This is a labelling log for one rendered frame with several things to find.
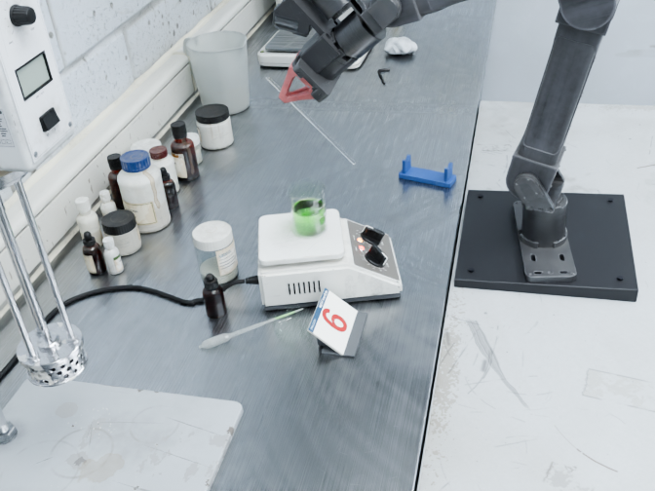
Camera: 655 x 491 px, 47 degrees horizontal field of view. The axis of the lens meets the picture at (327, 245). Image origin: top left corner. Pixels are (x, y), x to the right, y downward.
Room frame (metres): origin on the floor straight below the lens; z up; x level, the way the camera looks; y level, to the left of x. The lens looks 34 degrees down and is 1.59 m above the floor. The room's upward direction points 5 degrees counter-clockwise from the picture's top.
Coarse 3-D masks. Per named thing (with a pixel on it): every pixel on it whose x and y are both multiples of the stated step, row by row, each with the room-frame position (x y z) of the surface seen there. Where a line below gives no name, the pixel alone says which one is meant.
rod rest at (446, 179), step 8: (408, 160) 1.21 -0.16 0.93; (408, 168) 1.21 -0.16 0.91; (416, 168) 1.21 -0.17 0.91; (448, 168) 1.16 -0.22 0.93; (400, 176) 1.19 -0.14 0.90; (408, 176) 1.18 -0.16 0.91; (416, 176) 1.18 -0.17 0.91; (424, 176) 1.18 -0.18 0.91; (432, 176) 1.17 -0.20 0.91; (440, 176) 1.17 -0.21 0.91; (448, 176) 1.16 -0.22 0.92; (432, 184) 1.16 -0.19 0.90; (440, 184) 1.15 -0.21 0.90; (448, 184) 1.14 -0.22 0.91
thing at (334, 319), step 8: (328, 296) 0.83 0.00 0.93; (328, 304) 0.81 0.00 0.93; (336, 304) 0.82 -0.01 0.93; (344, 304) 0.83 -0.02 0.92; (328, 312) 0.80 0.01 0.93; (336, 312) 0.80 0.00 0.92; (344, 312) 0.81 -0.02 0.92; (352, 312) 0.82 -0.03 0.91; (320, 320) 0.78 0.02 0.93; (328, 320) 0.78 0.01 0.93; (336, 320) 0.79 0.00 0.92; (344, 320) 0.80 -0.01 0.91; (320, 328) 0.76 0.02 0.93; (328, 328) 0.77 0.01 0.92; (336, 328) 0.78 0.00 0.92; (344, 328) 0.78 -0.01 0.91; (328, 336) 0.76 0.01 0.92; (336, 336) 0.76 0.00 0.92; (344, 336) 0.77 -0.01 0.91; (336, 344) 0.75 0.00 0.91
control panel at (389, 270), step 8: (352, 224) 0.96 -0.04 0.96; (352, 232) 0.94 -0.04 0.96; (360, 232) 0.95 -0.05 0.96; (352, 240) 0.91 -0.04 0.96; (384, 240) 0.95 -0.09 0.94; (352, 248) 0.89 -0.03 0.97; (360, 248) 0.90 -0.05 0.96; (368, 248) 0.91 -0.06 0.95; (384, 248) 0.92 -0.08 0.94; (360, 256) 0.88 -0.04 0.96; (392, 256) 0.91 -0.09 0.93; (360, 264) 0.86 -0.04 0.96; (368, 264) 0.87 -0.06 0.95; (392, 264) 0.89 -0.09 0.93; (376, 272) 0.85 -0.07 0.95; (384, 272) 0.86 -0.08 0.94; (392, 272) 0.87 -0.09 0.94
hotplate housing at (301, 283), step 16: (352, 256) 0.87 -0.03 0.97; (272, 272) 0.85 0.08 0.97; (288, 272) 0.85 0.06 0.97; (304, 272) 0.85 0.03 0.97; (320, 272) 0.84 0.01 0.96; (336, 272) 0.84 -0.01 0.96; (352, 272) 0.85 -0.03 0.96; (368, 272) 0.85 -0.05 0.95; (272, 288) 0.84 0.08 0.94; (288, 288) 0.84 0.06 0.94; (304, 288) 0.84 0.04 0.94; (320, 288) 0.84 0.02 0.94; (336, 288) 0.84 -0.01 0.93; (352, 288) 0.85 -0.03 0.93; (368, 288) 0.85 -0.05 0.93; (384, 288) 0.85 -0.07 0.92; (400, 288) 0.85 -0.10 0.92; (272, 304) 0.84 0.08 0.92; (288, 304) 0.85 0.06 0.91; (304, 304) 0.85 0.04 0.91
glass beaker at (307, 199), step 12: (300, 180) 0.94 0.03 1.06; (312, 180) 0.94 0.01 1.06; (288, 192) 0.91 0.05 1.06; (300, 192) 0.94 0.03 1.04; (312, 192) 0.89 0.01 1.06; (324, 192) 0.91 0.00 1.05; (300, 204) 0.89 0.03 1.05; (312, 204) 0.89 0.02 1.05; (324, 204) 0.91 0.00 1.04; (300, 216) 0.89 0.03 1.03; (312, 216) 0.89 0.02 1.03; (324, 216) 0.90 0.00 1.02; (300, 228) 0.89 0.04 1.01; (312, 228) 0.89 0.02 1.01; (324, 228) 0.90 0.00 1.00
